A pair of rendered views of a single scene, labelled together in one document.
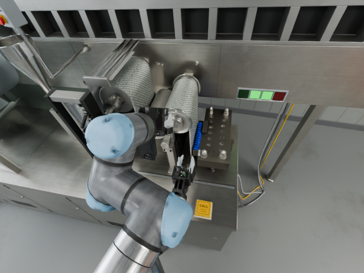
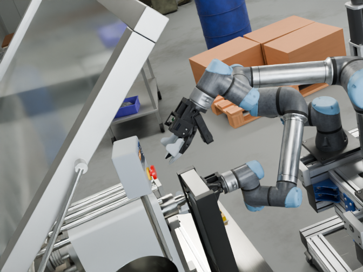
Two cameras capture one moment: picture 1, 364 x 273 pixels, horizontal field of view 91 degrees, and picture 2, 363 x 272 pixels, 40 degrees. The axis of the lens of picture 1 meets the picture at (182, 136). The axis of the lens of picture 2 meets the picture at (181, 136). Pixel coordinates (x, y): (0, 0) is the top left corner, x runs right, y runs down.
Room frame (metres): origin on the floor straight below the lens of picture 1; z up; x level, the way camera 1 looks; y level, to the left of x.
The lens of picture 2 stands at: (1.03, 1.36, 2.14)
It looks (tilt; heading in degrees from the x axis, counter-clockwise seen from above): 27 degrees down; 244
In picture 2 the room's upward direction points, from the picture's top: 18 degrees counter-clockwise
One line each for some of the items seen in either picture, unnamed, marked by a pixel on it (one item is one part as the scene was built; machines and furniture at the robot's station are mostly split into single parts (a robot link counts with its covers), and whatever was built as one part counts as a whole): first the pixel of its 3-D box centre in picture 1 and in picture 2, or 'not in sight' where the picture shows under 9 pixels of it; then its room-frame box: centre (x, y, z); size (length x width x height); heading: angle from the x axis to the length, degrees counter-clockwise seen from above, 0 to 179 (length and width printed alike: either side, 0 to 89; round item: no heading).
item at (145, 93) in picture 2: not in sight; (124, 80); (-0.75, -3.05, 0.49); 1.05 x 0.61 x 0.99; 64
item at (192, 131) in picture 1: (194, 125); not in sight; (0.66, -0.07, 1.11); 0.23 x 0.01 x 0.18; 164
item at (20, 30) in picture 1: (36, 53); (155, 225); (0.75, 0.54, 1.51); 0.02 x 0.02 x 0.20
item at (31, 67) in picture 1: (58, 103); not in sight; (0.86, 0.68, 1.18); 0.14 x 0.14 x 0.57
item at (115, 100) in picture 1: (114, 104); (165, 207); (0.61, 0.27, 1.33); 0.06 x 0.06 x 0.06; 74
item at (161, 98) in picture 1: (160, 112); not in sight; (0.71, 0.10, 1.17); 0.26 x 0.12 x 0.12; 164
